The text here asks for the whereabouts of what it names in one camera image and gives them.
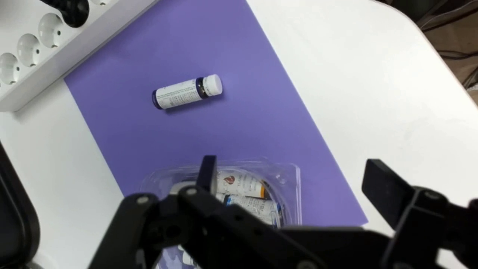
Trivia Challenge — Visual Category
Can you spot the purple paper mat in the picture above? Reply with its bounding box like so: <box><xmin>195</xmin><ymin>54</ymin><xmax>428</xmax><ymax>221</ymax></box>
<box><xmin>63</xmin><ymin>0</ymin><xmax>371</xmax><ymax>269</ymax></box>

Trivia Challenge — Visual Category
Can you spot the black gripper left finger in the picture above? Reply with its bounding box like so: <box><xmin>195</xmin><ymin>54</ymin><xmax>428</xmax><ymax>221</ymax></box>
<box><xmin>89</xmin><ymin>154</ymin><xmax>328</xmax><ymax>269</ymax></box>

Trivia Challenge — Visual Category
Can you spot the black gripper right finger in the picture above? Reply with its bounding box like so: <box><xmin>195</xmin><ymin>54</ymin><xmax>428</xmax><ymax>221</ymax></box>
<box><xmin>360</xmin><ymin>157</ymin><xmax>478</xmax><ymax>269</ymax></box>

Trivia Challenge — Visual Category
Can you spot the white power strip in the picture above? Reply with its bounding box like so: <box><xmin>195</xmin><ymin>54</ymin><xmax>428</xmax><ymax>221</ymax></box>
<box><xmin>0</xmin><ymin>0</ymin><xmax>162</xmax><ymax>113</ymax></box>

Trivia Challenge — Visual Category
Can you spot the black power plug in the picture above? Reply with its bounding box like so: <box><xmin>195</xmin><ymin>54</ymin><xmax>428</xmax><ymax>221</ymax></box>
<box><xmin>41</xmin><ymin>0</ymin><xmax>92</xmax><ymax>30</ymax></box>

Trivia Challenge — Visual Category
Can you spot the clear plastic container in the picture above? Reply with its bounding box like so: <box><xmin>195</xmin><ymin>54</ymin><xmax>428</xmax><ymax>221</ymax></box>
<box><xmin>141</xmin><ymin>160</ymin><xmax>305</xmax><ymax>269</ymax></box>

